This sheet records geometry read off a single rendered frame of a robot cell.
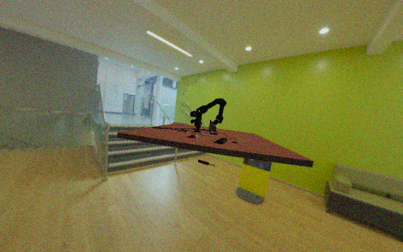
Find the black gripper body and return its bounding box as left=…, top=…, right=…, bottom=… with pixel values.
left=194, top=117, right=202, bottom=126

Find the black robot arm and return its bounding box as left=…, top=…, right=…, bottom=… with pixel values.
left=190, top=98, right=226, bottom=126

